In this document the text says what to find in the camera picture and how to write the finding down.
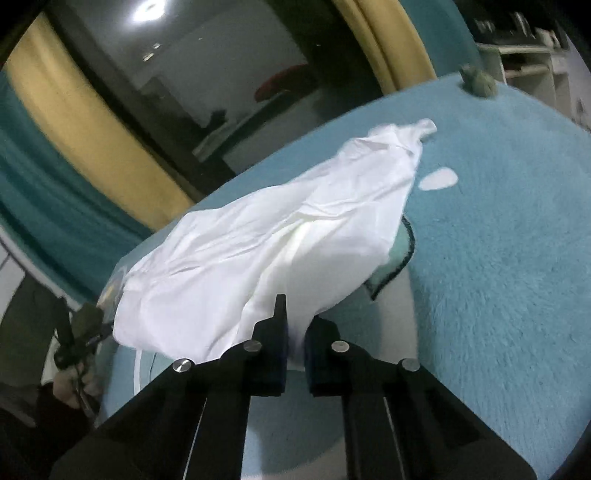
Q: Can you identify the dark glass window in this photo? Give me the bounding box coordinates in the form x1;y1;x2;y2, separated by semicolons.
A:
46;0;384;199

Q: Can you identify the person's left hand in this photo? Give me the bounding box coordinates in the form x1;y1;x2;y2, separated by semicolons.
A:
52;364;102;409

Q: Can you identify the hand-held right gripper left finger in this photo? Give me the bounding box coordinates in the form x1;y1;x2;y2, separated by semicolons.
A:
48;294;288;480

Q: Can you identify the small green object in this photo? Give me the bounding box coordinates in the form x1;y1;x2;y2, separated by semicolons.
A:
459;64;497;99

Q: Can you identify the narrow yellow curtain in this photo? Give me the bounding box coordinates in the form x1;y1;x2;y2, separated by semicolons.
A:
330;0;437;93

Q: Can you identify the wide teal curtain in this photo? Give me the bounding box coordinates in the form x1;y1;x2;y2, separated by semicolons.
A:
0;69;153;305

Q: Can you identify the white shelf unit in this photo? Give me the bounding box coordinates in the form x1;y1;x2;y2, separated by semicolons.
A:
475;39;573;125

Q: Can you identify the white hooded shirt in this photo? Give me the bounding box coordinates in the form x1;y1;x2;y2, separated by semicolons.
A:
112;119;438;395

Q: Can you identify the teal printed blanket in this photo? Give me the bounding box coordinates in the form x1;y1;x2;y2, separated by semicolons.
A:
99;74;591;480

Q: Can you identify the narrow teal curtain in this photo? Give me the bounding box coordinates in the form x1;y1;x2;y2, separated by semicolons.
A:
392;0;483;90

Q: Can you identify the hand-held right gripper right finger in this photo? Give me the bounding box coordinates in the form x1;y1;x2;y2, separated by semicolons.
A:
305;316;539;480

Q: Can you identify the wide yellow curtain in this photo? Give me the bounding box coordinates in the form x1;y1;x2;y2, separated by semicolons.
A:
2;11;195;232

